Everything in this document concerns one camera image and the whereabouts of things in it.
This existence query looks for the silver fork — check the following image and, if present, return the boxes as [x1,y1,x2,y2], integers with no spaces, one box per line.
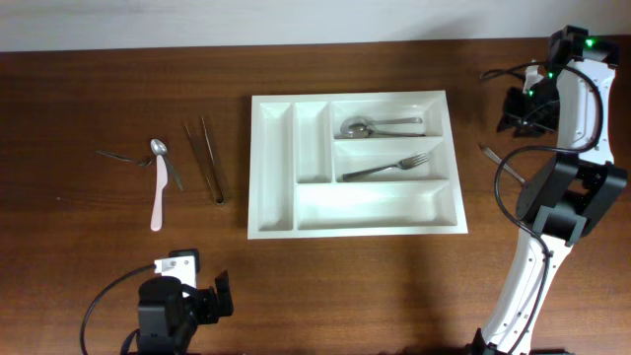
[341,154,429,181]
[479,144,526,185]

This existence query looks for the silver tablespoon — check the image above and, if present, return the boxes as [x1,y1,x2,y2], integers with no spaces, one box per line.
[341,126,425,139]
[340,115,423,134]

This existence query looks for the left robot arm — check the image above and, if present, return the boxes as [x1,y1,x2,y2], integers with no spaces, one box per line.
[120,271,234,355]

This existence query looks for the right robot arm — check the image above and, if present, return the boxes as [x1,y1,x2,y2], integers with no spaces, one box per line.
[465,26,628,354]

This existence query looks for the pink plastic knife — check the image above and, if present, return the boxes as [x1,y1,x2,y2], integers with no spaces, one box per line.
[150,155,169,232]

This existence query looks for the white plastic cutlery tray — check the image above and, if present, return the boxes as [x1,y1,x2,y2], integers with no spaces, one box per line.
[247,91,468,240]

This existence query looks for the long metal tweezers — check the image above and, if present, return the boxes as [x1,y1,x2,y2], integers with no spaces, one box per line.
[183,115,227,205]

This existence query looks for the small dark teaspoon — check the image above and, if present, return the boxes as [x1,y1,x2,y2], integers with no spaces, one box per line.
[96,150,152,167]

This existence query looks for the silver teaspoon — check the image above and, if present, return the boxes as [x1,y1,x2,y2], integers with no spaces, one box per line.
[150,139,183,191]

